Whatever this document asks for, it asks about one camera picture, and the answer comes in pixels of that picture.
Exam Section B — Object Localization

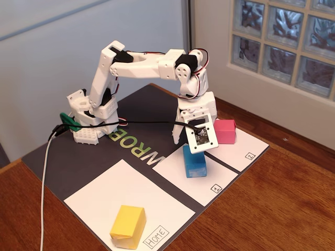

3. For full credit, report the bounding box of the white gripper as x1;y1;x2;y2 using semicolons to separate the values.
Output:
172;91;218;145

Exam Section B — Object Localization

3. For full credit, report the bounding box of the blue paper box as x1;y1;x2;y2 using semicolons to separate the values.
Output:
182;144;208;179

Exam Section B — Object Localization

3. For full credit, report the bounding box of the pink paper box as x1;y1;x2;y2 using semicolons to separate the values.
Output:
213;119;238;145

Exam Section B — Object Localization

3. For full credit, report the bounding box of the white sheet marked HOME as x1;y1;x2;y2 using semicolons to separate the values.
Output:
63;158;197;251

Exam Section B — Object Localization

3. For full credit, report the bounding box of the yellow paper box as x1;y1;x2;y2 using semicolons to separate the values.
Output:
109;204;147;250

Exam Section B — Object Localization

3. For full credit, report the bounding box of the white sheet marked 1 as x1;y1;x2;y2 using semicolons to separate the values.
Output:
152;146;239;207

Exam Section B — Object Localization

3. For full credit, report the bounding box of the white sheet marked 2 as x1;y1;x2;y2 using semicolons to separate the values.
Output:
203;119;270;173

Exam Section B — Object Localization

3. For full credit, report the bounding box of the black mat with WROB print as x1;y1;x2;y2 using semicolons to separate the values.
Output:
21;83;271;251

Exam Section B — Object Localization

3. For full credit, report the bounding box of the green clamp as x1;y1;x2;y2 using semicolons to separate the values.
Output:
59;112;82;132

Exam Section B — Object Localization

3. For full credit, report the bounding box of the glass block window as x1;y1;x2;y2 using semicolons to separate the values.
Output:
230;0;335;102

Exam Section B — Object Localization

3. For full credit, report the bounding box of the black camera cable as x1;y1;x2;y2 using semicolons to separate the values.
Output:
48;120;204;143

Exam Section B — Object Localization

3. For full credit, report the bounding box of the camera board in white frame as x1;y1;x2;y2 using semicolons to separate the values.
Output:
182;108;219;155

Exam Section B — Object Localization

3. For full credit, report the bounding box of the grey metal frame post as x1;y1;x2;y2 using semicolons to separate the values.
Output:
181;0;196;98

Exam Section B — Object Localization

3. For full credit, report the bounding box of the black cable plug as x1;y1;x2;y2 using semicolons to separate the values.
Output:
51;124;68;138

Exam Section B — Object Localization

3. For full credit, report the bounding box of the white cable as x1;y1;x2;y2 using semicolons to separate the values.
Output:
39;132;57;251

